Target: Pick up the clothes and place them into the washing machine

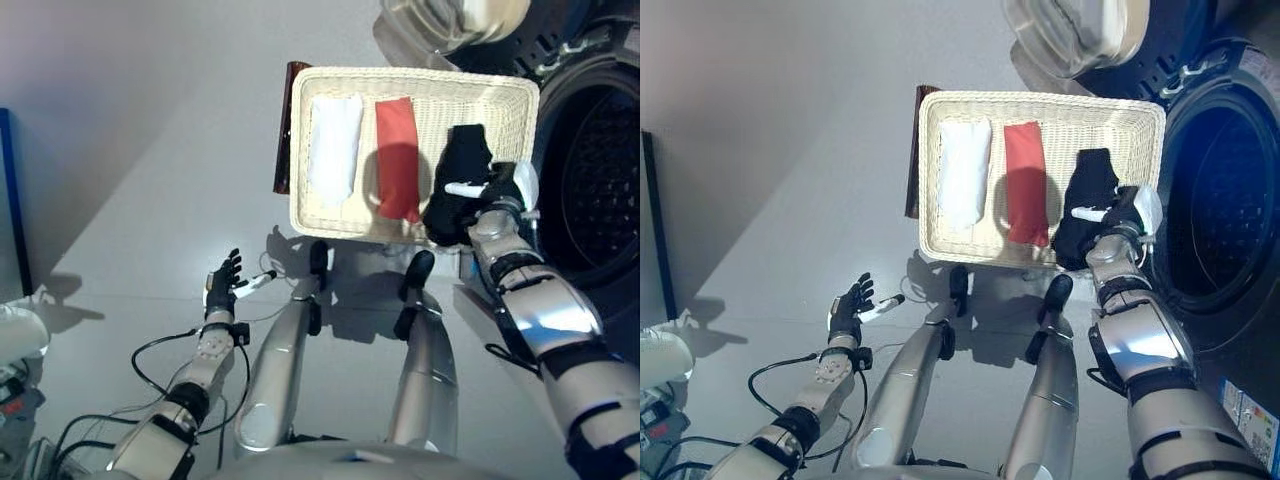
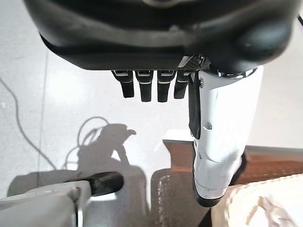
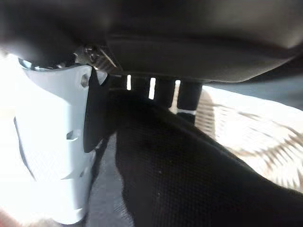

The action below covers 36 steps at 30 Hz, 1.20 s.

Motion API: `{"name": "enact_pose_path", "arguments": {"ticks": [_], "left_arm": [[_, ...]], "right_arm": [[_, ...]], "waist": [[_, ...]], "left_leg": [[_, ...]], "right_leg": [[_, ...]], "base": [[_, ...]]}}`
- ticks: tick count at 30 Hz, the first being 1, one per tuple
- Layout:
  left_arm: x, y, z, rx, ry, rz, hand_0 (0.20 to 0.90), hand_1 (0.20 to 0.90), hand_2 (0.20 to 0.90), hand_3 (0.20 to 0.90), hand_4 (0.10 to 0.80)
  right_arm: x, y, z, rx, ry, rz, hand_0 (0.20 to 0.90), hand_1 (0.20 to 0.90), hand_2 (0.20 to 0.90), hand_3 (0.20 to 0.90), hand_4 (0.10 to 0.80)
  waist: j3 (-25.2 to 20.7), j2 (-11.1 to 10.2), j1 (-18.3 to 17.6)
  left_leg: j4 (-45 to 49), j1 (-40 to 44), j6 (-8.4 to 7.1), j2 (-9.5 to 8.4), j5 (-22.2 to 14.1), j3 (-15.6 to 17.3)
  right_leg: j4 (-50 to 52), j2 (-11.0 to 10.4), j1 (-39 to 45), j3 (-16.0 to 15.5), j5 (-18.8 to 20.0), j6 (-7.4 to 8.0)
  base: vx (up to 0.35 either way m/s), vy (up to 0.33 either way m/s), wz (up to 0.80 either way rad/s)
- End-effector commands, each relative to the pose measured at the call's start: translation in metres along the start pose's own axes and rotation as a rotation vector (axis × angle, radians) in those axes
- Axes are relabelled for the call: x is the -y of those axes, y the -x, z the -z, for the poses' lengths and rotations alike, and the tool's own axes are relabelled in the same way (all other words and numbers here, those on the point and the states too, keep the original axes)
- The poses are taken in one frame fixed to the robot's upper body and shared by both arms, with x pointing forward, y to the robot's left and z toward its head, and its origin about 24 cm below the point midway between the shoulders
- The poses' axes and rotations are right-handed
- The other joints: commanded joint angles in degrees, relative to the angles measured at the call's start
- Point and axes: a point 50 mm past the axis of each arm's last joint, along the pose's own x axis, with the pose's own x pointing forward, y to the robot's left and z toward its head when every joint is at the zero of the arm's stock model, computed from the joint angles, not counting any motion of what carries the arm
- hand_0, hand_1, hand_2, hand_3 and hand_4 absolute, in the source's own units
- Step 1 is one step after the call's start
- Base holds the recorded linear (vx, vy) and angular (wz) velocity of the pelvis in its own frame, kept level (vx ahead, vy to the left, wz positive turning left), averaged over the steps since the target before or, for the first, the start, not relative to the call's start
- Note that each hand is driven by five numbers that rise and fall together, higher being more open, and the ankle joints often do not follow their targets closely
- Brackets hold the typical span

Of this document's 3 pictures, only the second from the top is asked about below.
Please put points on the dark brown wooden stool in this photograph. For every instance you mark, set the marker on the dark brown wooden stool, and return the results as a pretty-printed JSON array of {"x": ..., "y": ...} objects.
[{"x": 272, "y": 165}]

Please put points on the white wicker basket tray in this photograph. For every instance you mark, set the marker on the white wicker basket tray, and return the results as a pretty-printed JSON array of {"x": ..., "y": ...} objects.
[{"x": 260, "y": 208}]

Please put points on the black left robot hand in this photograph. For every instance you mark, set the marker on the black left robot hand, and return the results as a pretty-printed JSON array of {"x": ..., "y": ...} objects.
[{"x": 142, "y": 35}]

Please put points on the silver left robot leg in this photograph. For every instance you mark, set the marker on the silver left robot leg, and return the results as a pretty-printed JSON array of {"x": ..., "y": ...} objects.
[{"x": 47, "y": 205}]

